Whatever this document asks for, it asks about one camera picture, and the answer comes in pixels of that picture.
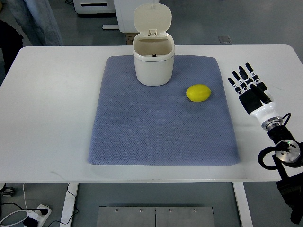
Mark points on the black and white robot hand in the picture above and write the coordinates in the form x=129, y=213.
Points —
x=255, y=97

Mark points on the yellow lemon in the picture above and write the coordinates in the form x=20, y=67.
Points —
x=198, y=93

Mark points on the cream trash bin with lid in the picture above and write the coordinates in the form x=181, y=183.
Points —
x=153, y=47

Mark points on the grey floor socket plate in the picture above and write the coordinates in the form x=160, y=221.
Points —
x=224, y=39

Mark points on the white table leg right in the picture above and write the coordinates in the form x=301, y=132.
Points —
x=242, y=204

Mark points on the white table leg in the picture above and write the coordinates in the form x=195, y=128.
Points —
x=242, y=204
x=69, y=205

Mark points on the blue quilted mat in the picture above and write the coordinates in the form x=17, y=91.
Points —
x=159, y=126

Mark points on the cardboard box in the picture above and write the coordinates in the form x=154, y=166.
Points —
x=130, y=38

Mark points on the metal floor plate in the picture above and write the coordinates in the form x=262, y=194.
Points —
x=155, y=217

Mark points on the white appliance with slot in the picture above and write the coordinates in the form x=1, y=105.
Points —
x=91, y=8

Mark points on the white table leg left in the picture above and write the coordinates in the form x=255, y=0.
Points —
x=69, y=205

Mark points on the person in jeans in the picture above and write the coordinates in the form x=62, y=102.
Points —
x=36, y=19

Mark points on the white power strip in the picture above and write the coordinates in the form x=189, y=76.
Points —
x=37, y=217

